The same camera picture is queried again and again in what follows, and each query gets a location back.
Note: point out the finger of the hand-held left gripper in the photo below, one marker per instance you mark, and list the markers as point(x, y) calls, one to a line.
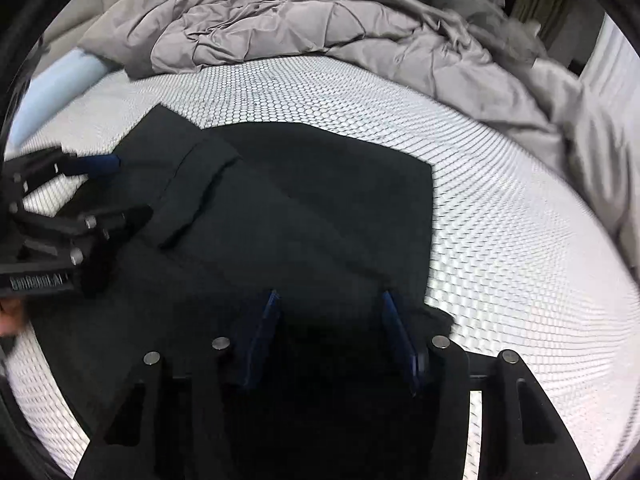
point(95, 166)
point(115, 221)

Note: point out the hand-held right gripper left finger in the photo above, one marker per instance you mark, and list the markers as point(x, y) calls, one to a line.
point(260, 340)

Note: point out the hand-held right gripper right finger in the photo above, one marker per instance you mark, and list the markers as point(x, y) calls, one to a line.
point(402, 345)

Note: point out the black pants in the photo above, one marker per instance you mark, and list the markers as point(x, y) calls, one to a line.
point(300, 210)

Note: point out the person's left hand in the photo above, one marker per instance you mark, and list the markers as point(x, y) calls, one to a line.
point(12, 317)

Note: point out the light blue pillow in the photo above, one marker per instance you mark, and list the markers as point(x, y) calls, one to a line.
point(65, 85)

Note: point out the beige padded headboard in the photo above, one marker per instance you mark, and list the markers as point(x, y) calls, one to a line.
point(100, 5)

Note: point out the grey duvet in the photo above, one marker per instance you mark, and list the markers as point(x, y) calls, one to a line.
point(280, 20)

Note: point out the dark grey blanket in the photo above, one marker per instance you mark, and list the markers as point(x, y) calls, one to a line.
point(475, 15)

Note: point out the olive curtain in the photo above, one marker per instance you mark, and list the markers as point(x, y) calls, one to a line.
point(540, 5)

